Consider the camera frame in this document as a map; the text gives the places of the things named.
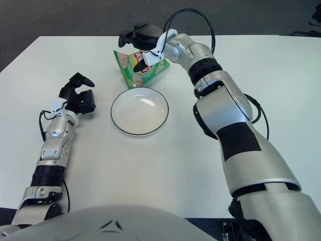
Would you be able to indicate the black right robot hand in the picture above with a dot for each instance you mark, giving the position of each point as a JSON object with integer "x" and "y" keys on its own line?
{"x": 145, "y": 37}

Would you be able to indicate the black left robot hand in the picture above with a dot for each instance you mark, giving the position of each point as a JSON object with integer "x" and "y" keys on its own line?
{"x": 84, "y": 103}

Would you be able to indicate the green potato chip bag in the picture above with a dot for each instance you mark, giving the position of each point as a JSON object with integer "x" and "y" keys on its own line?
{"x": 129, "y": 72}

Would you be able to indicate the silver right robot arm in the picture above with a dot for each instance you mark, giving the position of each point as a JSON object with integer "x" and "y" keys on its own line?
{"x": 233, "y": 120}

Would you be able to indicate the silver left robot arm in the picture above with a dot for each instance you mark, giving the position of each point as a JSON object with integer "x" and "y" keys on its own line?
{"x": 54, "y": 140}

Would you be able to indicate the white plate with black rim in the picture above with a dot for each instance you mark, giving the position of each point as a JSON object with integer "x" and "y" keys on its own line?
{"x": 139, "y": 111}

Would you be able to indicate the grey robot torso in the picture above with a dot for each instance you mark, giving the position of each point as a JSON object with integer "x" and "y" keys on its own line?
{"x": 107, "y": 223}

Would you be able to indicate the black chair base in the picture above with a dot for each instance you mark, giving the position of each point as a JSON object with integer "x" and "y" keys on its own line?
{"x": 308, "y": 33}

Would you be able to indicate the black metal bracket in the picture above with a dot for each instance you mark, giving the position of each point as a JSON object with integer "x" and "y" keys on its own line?
{"x": 229, "y": 231}

